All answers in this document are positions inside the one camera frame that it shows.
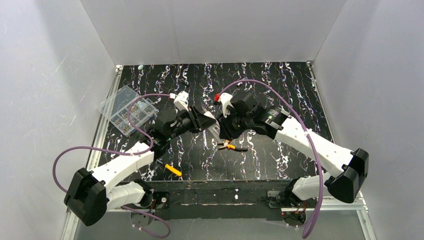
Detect yellow black pliers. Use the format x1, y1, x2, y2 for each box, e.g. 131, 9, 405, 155
218, 140, 249, 152

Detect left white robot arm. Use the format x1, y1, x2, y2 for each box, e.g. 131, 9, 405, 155
64, 106, 217, 226

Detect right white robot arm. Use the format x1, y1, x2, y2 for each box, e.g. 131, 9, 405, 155
214, 92, 369, 204

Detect thin black rod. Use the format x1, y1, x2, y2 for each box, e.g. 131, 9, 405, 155
178, 79, 190, 88

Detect clear plastic screw box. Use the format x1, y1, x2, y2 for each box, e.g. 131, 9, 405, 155
97, 86, 158, 137

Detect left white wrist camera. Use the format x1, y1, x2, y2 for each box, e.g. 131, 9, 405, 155
169, 91, 189, 112

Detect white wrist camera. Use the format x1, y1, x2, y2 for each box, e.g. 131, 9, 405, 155
213, 92, 234, 118
169, 91, 189, 112

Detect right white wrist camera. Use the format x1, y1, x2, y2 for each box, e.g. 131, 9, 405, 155
213, 92, 234, 118

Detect yellow handle screwdriver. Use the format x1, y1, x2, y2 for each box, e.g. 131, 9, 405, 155
164, 164, 183, 177

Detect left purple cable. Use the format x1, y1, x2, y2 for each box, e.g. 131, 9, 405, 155
52, 93, 176, 239

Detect purple cable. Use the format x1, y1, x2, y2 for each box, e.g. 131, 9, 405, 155
52, 93, 176, 239
218, 79, 325, 239

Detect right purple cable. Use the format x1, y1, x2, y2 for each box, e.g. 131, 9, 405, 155
218, 79, 325, 239

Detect aluminium frame rail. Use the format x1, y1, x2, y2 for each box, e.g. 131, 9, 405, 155
61, 64, 377, 240

